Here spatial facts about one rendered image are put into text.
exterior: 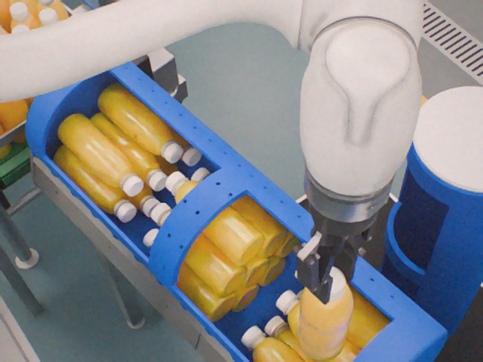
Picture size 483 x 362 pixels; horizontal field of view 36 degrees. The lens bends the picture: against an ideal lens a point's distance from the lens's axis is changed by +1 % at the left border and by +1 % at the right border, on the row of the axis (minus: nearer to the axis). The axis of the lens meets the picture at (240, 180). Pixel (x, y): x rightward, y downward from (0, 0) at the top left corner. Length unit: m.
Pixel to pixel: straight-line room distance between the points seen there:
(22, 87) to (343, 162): 0.30
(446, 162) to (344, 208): 0.90
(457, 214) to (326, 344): 0.66
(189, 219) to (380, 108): 0.74
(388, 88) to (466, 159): 1.03
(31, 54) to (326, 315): 0.52
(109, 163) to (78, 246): 1.28
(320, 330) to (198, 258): 0.38
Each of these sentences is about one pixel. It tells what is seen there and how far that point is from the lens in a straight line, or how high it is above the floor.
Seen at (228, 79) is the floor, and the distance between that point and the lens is 3.10.
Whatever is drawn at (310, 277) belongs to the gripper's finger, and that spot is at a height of 1.57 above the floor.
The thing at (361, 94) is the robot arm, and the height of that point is 1.88.
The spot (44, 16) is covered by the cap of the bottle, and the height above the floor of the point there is 1.12.
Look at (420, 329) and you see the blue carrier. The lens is 1.24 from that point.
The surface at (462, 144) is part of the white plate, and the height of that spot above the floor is 1.04.
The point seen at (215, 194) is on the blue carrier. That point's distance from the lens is 1.31.
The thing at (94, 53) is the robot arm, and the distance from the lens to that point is 0.73.
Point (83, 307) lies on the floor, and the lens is 2.64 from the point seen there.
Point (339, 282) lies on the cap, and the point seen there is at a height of 1.46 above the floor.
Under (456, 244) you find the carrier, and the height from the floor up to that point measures 0.81.
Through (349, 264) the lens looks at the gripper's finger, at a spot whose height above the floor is 1.49.
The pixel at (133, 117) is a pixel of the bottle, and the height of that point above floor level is 1.15.
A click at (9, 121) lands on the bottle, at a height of 0.99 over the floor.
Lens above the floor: 2.35
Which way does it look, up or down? 57 degrees down
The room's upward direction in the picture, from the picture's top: 5 degrees counter-clockwise
